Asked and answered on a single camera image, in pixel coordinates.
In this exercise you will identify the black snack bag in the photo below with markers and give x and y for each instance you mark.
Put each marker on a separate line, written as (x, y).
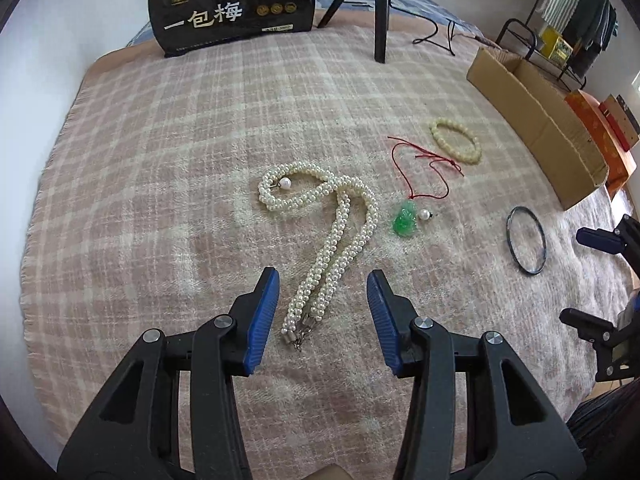
(181, 26)

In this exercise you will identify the cardboard box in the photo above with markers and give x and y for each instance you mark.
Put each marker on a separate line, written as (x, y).
(543, 120)

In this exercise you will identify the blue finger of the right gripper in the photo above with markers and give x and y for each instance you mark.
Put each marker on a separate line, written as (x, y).
(601, 240)

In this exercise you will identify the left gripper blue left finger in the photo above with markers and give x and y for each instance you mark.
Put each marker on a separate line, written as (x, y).
(168, 409)

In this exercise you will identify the black clothes rack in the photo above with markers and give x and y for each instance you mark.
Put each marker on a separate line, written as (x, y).
(588, 26)

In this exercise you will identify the orange box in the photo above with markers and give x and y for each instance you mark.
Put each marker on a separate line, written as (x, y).
(621, 163)

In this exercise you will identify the single white pearl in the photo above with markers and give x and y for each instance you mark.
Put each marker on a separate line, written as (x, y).
(425, 215)

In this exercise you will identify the stacked books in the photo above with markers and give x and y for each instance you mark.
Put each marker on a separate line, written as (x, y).
(621, 120)

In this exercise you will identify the yellow crate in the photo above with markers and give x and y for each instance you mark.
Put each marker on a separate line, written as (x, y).
(554, 47)

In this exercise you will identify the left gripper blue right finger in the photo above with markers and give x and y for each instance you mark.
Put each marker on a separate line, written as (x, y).
(476, 412)

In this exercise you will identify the dark blue bangle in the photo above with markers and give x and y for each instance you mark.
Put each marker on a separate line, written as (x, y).
(526, 240)

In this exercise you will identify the plaid pink blanket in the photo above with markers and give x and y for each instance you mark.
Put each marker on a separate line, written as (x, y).
(147, 215)

